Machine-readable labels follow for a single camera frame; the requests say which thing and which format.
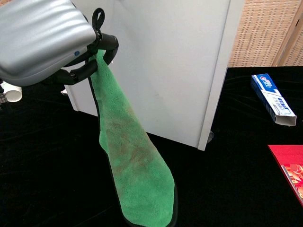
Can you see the blue white toothpaste box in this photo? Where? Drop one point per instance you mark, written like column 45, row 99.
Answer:
column 272, row 97

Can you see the red printed gift box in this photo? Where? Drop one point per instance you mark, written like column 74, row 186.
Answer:
column 290, row 158

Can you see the woven rattan screen panel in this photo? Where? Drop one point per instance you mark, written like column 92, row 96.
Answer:
column 260, row 33

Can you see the green microfiber cloth black trim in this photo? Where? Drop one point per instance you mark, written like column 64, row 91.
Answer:
column 132, row 151

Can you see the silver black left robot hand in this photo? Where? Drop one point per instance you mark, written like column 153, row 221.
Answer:
column 40, row 40

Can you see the black velvet tablecloth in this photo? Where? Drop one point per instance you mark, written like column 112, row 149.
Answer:
column 236, row 184

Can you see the white cabinet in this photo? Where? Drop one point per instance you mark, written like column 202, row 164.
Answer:
column 165, row 71

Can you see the white paper cup green print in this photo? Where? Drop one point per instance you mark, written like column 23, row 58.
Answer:
column 14, row 94

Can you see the small white plastic piece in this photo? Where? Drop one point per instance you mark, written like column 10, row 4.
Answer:
column 63, row 92

